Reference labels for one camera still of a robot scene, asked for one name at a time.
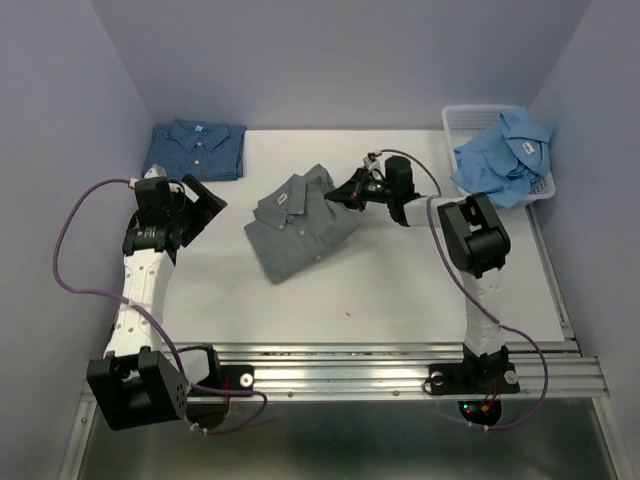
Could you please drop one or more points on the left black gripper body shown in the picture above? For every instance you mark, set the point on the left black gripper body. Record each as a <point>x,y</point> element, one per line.
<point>176,213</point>

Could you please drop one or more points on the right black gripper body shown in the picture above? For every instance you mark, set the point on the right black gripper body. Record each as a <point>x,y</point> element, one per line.
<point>377,190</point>

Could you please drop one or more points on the grey long sleeve shirt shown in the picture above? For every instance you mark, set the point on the grey long sleeve shirt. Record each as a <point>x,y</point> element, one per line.
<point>296,226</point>

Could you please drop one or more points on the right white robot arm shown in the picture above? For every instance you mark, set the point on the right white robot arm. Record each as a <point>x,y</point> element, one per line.
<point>473,244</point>

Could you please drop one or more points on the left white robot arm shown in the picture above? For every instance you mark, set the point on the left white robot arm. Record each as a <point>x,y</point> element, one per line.
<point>134,383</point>

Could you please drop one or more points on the folded blue checkered shirt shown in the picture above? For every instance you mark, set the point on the folded blue checkered shirt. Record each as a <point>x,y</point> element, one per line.
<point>208,151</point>

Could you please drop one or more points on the white plastic basket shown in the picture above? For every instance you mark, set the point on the white plastic basket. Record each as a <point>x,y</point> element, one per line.
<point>475,120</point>

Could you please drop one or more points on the light blue shirt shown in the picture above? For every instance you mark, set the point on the light blue shirt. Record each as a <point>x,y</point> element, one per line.
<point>505,160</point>

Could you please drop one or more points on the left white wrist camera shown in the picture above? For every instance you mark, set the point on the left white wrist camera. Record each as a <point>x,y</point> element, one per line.
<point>155,171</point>

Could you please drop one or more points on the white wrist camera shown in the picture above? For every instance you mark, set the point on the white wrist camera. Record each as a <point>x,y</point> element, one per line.
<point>155,171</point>
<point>372,161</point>

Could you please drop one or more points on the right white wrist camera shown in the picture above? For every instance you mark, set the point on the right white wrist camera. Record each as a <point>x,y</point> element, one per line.
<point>372,161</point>

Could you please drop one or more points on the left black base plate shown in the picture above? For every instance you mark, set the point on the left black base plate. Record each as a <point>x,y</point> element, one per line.
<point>225,380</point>

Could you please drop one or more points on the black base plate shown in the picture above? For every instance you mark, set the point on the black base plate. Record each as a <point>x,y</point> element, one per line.
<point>225,380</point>
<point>460,379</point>

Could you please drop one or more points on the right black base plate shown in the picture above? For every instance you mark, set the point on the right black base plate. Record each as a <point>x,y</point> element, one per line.
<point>460,379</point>

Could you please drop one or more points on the aluminium mounting rail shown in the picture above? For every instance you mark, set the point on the aluminium mounting rail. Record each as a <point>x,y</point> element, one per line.
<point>373,320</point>

